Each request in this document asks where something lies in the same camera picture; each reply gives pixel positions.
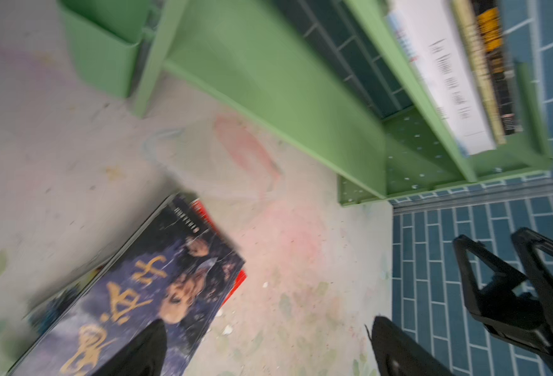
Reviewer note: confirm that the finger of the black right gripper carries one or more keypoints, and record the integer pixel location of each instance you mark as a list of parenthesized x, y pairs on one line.
[(513, 318), (529, 245)]

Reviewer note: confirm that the purple book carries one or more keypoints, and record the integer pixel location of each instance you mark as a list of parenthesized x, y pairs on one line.
[(170, 269)]

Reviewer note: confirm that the red manga comic book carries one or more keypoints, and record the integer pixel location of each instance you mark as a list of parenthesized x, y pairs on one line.
[(228, 271)]

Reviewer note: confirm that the green shelf rack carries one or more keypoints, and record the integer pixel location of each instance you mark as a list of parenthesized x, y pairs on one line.
[(246, 55)]

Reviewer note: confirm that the white book brown stripes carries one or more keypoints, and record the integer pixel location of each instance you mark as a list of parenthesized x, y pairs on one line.
[(428, 34)]

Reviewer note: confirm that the black book yellow text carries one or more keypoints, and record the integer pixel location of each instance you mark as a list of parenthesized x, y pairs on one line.
[(490, 25)]

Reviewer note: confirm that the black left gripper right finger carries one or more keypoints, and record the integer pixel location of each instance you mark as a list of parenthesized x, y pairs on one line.
[(397, 353)]

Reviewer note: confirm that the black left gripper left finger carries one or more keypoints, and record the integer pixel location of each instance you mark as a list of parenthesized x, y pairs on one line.
[(144, 355)]

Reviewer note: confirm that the yellow illustrated history book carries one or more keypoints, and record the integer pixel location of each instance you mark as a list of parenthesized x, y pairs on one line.
[(470, 33)]

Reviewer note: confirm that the metal corner frame post right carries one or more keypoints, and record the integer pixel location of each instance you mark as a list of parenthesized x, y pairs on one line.
[(533, 188)]

